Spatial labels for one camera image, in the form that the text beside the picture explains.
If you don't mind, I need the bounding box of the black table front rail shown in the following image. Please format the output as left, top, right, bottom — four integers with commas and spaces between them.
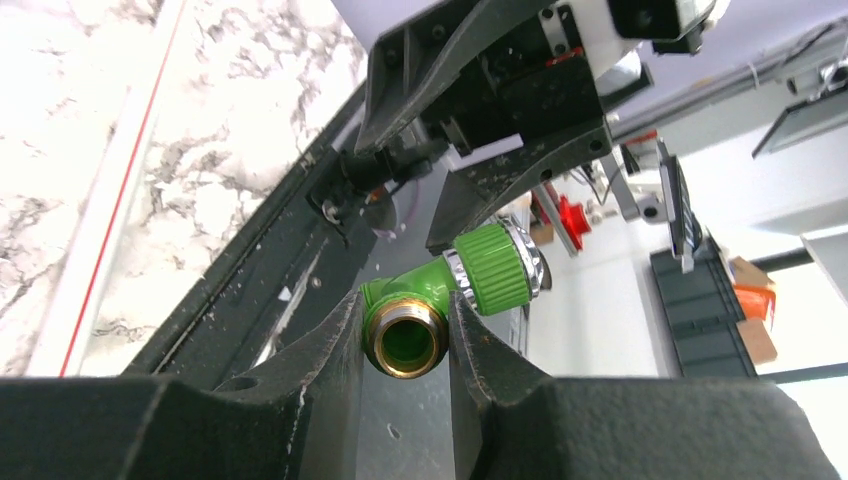
125, 86, 439, 392

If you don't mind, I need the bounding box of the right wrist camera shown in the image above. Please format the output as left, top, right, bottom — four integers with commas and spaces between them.
564, 0, 729, 79

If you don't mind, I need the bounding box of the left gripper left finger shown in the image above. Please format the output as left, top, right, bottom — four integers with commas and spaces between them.
211, 292, 364, 479

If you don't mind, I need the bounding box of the white PVC pipe frame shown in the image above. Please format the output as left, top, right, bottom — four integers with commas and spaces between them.
25, 1, 194, 377

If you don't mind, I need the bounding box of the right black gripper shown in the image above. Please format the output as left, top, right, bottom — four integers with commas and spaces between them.
354, 1, 612, 255

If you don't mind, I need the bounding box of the green faucet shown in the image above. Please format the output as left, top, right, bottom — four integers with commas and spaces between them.
360, 218, 552, 379

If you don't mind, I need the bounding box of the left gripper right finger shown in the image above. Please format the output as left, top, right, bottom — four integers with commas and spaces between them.
448, 293, 550, 479

